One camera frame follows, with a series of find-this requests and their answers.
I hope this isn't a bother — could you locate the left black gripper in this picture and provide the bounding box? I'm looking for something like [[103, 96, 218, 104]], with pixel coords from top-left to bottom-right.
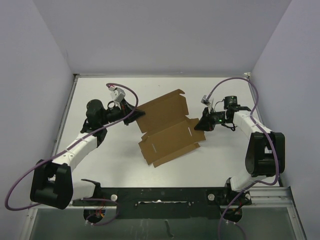
[[100, 97, 146, 126]]

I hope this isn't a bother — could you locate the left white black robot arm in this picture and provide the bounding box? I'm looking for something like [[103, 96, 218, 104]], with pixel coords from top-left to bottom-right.
[[30, 99, 146, 210]]

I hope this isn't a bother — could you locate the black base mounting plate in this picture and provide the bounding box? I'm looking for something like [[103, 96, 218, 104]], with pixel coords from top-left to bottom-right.
[[72, 187, 252, 223]]

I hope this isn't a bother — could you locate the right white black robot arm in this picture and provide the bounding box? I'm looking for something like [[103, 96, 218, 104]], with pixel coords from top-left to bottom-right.
[[194, 95, 285, 205]]

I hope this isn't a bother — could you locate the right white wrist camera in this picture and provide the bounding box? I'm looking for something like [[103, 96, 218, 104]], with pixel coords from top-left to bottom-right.
[[200, 95, 214, 113]]

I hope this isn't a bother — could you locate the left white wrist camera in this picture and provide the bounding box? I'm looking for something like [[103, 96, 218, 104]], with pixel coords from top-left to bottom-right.
[[108, 86, 126, 104]]

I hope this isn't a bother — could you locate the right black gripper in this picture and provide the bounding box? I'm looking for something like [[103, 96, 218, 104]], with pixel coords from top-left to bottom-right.
[[194, 107, 230, 133]]

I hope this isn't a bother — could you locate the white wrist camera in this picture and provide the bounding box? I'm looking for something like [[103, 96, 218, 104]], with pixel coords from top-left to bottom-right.
[[200, 95, 214, 113], [108, 86, 126, 104]]

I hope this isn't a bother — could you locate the brown cardboard box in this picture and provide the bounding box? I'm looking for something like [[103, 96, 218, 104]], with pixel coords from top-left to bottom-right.
[[136, 89, 206, 168]]

